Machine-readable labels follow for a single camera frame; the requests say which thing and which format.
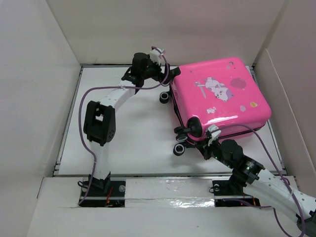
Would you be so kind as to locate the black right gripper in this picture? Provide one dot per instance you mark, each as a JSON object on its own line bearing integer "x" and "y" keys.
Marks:
{"x": 204, "y": 148}

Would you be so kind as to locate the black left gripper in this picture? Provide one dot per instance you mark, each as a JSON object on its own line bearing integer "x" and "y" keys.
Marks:
{"x": 159, "y": 75}

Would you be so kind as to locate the pink hard-shell suitcase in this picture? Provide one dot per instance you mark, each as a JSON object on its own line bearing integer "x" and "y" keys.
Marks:
{"x": 220, "y": 92}

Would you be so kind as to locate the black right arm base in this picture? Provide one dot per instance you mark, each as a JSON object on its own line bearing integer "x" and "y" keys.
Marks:
{"x": 225, "y": 196}

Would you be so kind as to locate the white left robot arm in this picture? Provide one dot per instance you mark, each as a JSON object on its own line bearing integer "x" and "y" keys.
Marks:
{"x": 98, "y": 126}

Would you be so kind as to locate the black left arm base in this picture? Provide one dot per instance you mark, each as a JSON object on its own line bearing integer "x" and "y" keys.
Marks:
{"x": 113, "y": 196}

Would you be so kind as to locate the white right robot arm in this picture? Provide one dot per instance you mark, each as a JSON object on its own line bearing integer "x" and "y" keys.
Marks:
{"x": 251, "y": 178}

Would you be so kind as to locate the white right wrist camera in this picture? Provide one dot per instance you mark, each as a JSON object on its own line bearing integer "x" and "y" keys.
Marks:
{"x": 212, "y": 133}

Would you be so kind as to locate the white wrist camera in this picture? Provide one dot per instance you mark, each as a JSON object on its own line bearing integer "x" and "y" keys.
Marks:
{"x": 212, "y": 133}
{"x": 156, "y": 54}

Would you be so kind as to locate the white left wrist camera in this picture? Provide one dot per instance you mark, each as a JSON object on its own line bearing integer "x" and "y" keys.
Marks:
{"x": 156, "y": 54}

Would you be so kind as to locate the aluminium front rail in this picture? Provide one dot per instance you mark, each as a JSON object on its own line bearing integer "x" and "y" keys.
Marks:
{"x": 180, "y": 175}

